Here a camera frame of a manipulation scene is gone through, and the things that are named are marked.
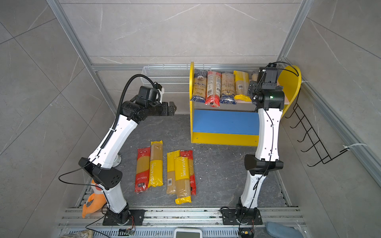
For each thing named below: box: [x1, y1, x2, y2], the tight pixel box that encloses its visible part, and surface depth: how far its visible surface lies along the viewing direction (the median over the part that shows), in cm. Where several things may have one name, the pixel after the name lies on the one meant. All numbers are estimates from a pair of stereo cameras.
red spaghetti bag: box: [134, 146, 151, 194], surface depth 89 cm
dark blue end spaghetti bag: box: [219, 72, 237, 105], surface depth 74 cm
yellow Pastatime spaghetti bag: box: [174, 156, 192, 205], surface depth 83 cm
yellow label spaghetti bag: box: [147, 140, 164, 188], surface depth 91 cm
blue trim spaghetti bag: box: [251, 70, 259, 82], surface depth 83 cm
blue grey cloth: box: [265, 221, 305, 238], surface depth 70 cm
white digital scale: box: [173, 228, 203, 238], surface depth 67 cm
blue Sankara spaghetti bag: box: [190, 68, 208, 104], surface depth 74 cm
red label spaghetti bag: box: [204, 70, 222, 108], surface depth 73 cm
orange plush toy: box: [82, 179, 107, 219], surface depth 76 cm
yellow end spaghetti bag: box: [233, 70, 252, 102], surface depth 75 cm
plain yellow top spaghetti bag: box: [166, 149, 181, 195], surface depth 89 cm
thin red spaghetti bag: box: [179, 150, 197, 196], surface depth 87 cm
